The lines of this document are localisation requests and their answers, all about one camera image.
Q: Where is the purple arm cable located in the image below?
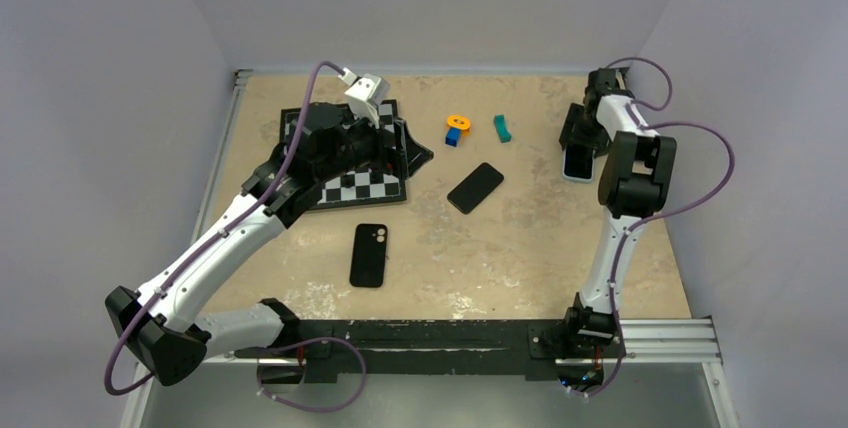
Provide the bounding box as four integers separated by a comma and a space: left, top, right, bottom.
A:
102, 59, 349, 398
596, 55, 737, 387

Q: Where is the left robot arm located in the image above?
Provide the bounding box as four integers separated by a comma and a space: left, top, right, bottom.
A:
105, 102, 434, 386

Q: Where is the blue cube block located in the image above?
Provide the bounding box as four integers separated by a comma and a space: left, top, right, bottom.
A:
445, 127, 463, 147

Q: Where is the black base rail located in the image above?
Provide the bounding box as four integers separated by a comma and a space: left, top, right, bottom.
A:
240, 319, 622, 387

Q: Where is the black smartphone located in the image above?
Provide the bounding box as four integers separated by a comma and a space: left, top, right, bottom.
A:
447, 162, 505, 214

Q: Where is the orange ring block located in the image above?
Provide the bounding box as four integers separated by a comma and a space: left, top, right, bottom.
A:
446, 115, 472, 132

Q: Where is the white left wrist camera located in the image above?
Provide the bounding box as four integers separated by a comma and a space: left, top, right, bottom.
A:
339, 68, 390, 128

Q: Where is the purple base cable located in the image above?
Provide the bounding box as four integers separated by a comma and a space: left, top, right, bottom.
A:
256, 336, 369, 414

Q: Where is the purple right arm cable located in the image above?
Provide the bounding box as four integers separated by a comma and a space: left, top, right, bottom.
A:
596, 55, 737, 387

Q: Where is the black white chessboard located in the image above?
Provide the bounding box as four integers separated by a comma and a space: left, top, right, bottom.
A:
279, 99, 407, 211

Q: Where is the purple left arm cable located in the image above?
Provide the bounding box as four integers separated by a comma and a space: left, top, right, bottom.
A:
102, 59, 349, 398

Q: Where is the black phone case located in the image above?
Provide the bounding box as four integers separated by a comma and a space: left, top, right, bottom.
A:
349, 223, 388, 288

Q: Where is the teal curved block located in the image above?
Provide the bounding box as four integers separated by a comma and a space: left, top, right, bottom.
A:
493, 114, 512, 143

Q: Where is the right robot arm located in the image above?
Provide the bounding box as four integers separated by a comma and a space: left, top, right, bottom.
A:
559, 68, 677, 357

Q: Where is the phone in light blue case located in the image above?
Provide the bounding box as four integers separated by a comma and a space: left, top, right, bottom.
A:
562, 145, 594, 183

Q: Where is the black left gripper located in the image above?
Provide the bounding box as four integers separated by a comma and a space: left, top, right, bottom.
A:
315, 105, 431, 183

